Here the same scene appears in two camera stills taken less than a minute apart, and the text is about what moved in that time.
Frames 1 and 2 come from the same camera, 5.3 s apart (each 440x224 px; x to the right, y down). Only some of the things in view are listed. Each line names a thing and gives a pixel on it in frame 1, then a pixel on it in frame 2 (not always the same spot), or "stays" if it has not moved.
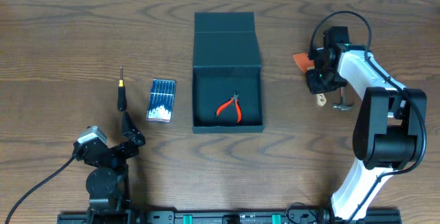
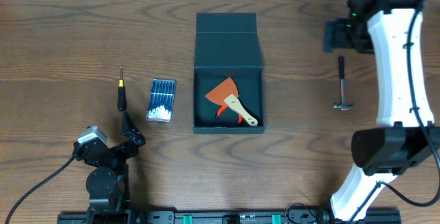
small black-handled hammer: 342,105 stays
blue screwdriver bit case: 161,99 stays
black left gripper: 121,149 stays
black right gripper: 315,89 -> 335,37
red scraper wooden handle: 303,61 -> 227,93
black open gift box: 225,60 stays
